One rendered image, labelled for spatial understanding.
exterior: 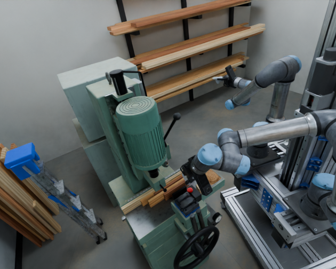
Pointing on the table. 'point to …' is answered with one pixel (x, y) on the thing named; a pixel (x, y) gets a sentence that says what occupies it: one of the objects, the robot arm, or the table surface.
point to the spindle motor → (142, 132)
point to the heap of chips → (213, 177)
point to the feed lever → (172, 125)
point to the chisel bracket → (154, 180)
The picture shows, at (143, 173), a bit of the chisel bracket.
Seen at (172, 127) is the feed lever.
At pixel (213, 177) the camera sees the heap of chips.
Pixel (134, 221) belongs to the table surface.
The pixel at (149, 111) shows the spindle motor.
